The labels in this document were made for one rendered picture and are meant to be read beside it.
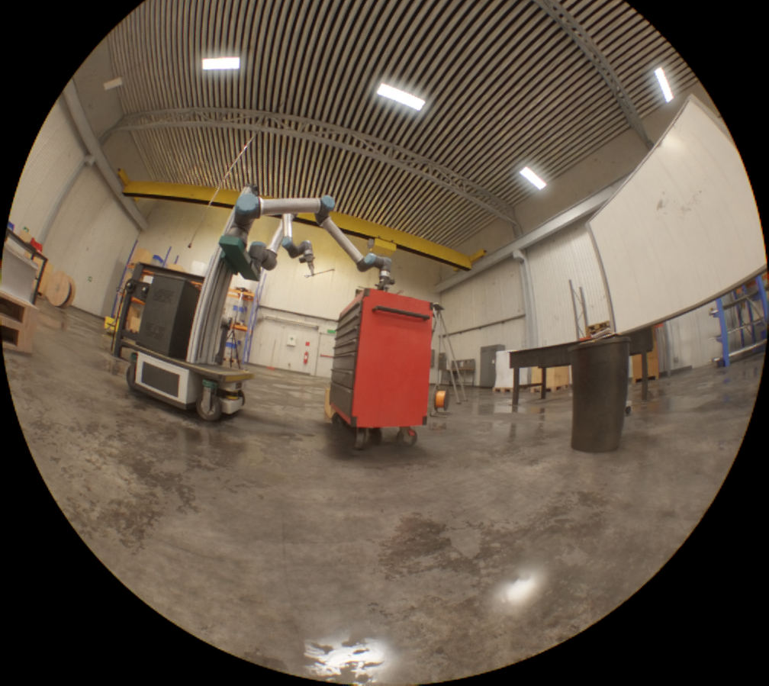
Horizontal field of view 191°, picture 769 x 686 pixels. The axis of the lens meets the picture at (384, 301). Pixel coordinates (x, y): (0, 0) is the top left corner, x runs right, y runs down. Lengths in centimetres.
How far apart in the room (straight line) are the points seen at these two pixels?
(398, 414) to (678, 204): 249
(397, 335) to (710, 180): 250
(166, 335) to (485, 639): 183
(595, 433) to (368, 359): 137
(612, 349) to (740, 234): 129
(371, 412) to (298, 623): 109
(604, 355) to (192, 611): 165
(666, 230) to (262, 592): 257
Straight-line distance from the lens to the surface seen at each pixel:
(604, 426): 149
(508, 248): 1083
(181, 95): 1179
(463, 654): 51
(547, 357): 378
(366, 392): 127
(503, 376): 783
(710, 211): 214
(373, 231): 995
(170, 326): 170
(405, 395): 137
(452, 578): 62
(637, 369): 726
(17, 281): 221
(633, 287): 235
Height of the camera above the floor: 46
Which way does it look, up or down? 18 degrees up
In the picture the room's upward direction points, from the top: 5 degrees clockwise
